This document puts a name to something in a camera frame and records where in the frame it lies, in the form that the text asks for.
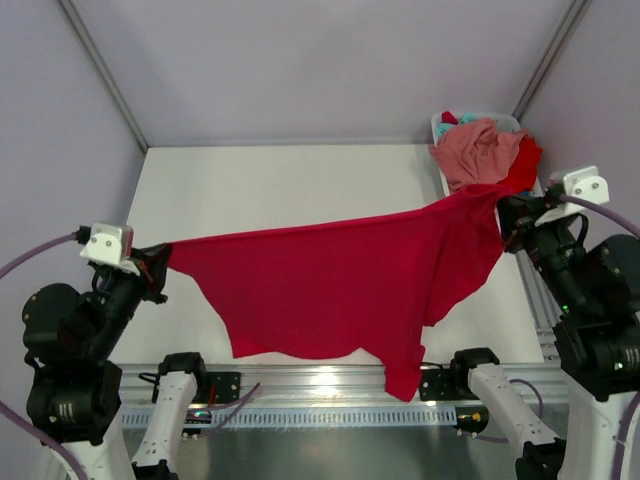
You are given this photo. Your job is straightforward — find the crimson red t shirt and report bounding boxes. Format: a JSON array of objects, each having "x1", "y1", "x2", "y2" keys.
[{"x1": 169, "y1": 185, "x2": 510, "y2": 402}]

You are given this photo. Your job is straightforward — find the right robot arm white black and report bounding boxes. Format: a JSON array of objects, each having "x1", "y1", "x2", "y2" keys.
[{"x1": 447, "y1": 192, "x2": 639, "y2": 479}]

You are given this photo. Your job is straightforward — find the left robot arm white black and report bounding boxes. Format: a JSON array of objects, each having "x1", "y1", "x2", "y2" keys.
[{"x1": 22, "y1": 244, "x2": 210, "y2": 479}]

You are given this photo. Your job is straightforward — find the bright red t shirt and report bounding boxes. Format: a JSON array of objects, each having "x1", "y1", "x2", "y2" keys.
[{"x1": 438, "y1": 110, "x2": 544, "y2": 194}]

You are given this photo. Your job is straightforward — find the salmon pink t shirt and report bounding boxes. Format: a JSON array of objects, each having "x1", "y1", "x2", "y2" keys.
[{"x1": 429, "y1": 117, "x2": 528, "y2": 193}]

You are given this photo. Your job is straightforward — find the left controller board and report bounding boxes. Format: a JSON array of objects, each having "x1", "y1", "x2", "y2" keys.
[{"x1": 182, "y1": 409, "x2": 213, "y2": 436}]

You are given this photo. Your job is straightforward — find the controller board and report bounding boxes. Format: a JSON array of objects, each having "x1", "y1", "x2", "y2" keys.
[
  {"x1": 454, "y1": 408, "x2": 490, "y2": 434},
  {"x1": 182, "y1": 409, "x2": 213, "y2": 436}
]

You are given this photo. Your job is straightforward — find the right controller board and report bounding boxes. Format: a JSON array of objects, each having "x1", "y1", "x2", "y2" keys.
[{"x1": 454, "y1": 408, "x2": 490, "y2": 434}]

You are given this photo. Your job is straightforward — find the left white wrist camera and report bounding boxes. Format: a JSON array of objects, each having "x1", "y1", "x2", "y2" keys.
[{"x1": 80, "y1": 223, "x2": 140, "y2": 276}]

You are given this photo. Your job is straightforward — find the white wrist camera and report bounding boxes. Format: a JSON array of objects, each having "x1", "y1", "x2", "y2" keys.
[
  {"x1": 80, "y1": 223, "x2": 140, "y2": 276},
  {"x1": 536, "y1": 166, "x2": 610, "y2": 225}
]

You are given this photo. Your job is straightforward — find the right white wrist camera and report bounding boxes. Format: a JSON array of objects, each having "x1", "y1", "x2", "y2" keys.
[{"x1": 536, "y1": 166, "x2": 610, "y2": 225}]

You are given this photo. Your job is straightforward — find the aluminium side rail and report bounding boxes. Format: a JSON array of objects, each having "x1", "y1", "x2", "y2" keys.
[{"x1": 515, "y1": 251, "x2": 561, "y2": 364}]

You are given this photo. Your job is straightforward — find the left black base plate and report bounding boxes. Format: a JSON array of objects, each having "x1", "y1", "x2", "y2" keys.
[{"x1": 195, "y1": 371, "x2": 241, "y2": 406}]

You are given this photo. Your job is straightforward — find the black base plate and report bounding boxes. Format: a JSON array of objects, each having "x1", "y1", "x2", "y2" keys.
[
  {"x1": 195, "y1": 371, "x2": 241, "y2": 406},
  {"x1": 418, "y1": 362, "x2": 478, "y2": 402}
]

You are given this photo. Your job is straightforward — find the aluminium front rail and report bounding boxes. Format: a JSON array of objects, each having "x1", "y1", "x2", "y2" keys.
[{"x1": 114, "y1": 363, "x2": 576, "y2": 409}]

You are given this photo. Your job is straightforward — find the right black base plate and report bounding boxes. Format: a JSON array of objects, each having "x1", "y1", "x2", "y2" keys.
[{"x1": 418, "y1": 362, "x2": 478, "y2": 402}]

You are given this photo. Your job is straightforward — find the right corner aluminium post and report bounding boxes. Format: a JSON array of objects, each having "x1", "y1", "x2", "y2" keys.
[{"x1": 511, "y1": 0, "x2": 592, "y2": 121}]

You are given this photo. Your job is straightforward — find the corner aluminium post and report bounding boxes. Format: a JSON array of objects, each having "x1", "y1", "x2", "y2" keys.
[
  {"x1": 54, "y1": 0, "x2": 150, "y2": 154},
  {"x1": 511, "y1": 0, "x2": 592, "y2": 121}
]

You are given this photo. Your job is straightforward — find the left corner aluminium post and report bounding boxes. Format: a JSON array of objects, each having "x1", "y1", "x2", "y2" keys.
[{"x1": 54, "y1": 0, "x2": 150, "y2": 154}]

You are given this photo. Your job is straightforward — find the grey slotted cable duct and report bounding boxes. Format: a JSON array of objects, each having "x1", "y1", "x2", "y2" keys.
[{"x1": 119, "y1": 405, "x2": 459, "y2": 429}]

